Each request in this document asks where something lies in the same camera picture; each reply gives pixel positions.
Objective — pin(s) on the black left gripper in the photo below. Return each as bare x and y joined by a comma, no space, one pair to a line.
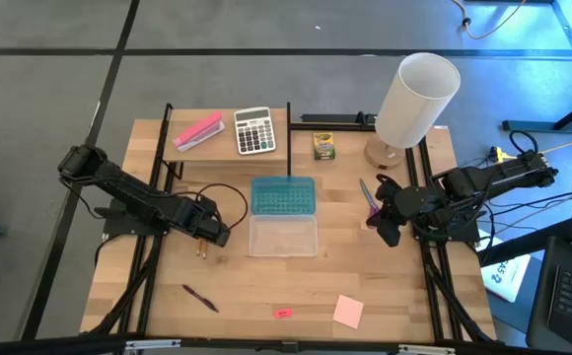
194,212

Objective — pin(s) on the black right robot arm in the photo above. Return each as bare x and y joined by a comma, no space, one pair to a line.
493,177

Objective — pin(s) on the black bar with clamp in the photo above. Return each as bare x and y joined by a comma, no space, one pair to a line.
335,119

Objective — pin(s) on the pink and white stapler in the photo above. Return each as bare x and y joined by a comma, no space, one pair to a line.
198,130

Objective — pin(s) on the pink rubber eraser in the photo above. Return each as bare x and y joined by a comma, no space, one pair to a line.
283,313

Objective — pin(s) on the white shade wooden base lamp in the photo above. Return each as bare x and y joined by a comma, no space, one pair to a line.
414,103

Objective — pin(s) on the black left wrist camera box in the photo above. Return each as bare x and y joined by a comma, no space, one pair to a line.
217,235

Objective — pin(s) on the dark purple pen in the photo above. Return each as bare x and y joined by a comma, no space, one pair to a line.
199,298

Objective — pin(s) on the clear pencil box blue lid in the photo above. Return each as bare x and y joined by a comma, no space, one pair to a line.
283,217

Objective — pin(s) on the white printed booklet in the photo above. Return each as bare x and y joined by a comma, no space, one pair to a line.
505,278

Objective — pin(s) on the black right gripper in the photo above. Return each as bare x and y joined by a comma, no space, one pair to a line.
409,202

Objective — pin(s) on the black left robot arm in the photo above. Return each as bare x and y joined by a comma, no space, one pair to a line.
128,190

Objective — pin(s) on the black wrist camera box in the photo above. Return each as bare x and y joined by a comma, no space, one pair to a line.
217,235
390,233

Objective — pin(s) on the pink sticky note pad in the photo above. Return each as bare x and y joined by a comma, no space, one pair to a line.
348,311

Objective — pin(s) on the black aluminium rig frame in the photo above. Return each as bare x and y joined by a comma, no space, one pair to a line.
44,347

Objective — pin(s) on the silver desk calculator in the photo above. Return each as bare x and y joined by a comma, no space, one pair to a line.
255,131

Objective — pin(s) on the yellow green crayon box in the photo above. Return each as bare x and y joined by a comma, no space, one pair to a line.
324,146

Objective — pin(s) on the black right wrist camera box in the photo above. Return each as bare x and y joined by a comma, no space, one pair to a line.
390,233

